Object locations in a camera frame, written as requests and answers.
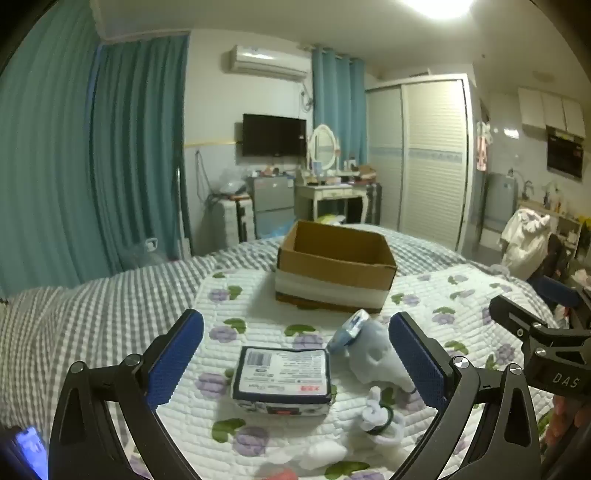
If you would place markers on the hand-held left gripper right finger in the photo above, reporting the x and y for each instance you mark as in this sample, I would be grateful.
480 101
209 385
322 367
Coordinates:
415 364

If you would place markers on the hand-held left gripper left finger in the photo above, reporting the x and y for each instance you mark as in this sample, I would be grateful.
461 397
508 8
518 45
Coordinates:
178 357

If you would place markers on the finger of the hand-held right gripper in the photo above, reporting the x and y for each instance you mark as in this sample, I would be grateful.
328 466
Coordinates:
515 314
561 291

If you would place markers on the grey plush toy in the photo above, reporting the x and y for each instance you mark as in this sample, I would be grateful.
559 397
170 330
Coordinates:
376 357

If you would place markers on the small blue tissue packet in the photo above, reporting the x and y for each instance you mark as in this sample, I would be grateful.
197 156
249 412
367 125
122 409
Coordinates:
350 330

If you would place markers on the white labelled tissue pack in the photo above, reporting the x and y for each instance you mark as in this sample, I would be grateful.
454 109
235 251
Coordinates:
281 376

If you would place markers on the cardboard box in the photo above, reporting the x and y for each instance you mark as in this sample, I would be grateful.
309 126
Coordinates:
334 267

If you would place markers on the white soft cloth ball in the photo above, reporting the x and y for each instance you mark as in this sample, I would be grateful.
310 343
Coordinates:
318 452

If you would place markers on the pink soft item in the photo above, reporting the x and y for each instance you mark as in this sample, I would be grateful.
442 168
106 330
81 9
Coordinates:
277 474

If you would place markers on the person's right hand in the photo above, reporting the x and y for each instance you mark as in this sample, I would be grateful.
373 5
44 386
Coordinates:
564 417

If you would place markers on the black chair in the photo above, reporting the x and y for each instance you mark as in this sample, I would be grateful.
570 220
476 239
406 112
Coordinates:
551 261

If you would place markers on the white clothes pile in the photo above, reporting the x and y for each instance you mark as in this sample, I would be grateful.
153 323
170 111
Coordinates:
524 240

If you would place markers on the kitchen shelf with bottles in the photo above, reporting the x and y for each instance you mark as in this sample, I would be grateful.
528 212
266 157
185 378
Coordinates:
561 217

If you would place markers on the white floral quilt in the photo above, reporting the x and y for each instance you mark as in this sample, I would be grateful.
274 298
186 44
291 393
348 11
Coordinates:
277 323

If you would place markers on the grey washing machine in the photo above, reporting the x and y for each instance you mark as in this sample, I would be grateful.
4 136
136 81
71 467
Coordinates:
499 198

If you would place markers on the black range hood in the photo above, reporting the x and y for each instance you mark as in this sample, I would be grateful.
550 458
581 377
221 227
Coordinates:
564 154

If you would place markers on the white suitcase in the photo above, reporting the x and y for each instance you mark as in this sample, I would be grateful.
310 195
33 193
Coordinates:
233 219

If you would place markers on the pink hanging item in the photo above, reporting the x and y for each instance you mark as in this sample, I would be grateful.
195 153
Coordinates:
482 147

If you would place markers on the white sliding door wardrobe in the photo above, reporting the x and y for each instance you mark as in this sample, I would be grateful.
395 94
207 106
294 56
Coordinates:
429 161

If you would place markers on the smartphone with lit screen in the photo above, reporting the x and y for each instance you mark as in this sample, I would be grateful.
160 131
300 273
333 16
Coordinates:
23 447

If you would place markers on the grey mini fridge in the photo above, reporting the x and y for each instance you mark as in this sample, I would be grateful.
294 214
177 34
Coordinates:
272 203

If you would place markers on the clear plastic bag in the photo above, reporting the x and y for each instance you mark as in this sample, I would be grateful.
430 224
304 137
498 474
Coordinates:
231 180

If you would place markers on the white dressing table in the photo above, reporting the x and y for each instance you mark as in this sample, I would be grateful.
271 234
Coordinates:
330 191

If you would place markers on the wide teal curtain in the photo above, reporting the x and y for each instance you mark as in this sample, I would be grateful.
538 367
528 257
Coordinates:
69 152

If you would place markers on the oval white vanity mirror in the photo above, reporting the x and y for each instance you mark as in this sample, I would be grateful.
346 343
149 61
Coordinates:
323 145

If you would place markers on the narrow teal curtain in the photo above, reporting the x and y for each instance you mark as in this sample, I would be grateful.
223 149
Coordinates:
339 101

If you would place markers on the white air conditioner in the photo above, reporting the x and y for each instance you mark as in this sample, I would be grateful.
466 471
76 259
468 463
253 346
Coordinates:
268 62

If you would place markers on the ceiling light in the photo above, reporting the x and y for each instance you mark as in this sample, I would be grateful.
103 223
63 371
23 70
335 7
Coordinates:
436 7

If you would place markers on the white wall cabinets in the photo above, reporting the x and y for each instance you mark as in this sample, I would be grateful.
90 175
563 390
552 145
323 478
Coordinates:
549 110

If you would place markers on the black wall television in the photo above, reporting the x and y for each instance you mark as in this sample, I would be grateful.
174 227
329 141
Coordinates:
274 134

